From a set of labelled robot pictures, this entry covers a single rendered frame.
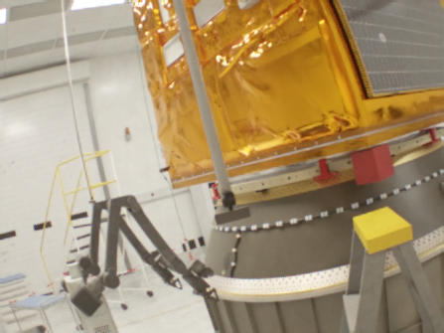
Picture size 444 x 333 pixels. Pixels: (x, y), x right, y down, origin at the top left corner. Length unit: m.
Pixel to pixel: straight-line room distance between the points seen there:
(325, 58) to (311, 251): 0.90
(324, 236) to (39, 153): 8.11
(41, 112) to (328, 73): 8.49
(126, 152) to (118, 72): 2.04
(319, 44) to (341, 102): 0.27
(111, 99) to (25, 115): 2.40
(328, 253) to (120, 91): 8.81
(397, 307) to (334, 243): 0.52
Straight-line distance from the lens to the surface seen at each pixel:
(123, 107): 10.28
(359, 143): 1.74
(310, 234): 2.06
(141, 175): 10.13
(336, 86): 1.72
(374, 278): 1.25
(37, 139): 9.59
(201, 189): 9.84
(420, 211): 2.13
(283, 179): 2.14
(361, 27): 1.86
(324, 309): 2.03
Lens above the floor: 1.82
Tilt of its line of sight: level
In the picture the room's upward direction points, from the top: 15 degrees counter-clockwise
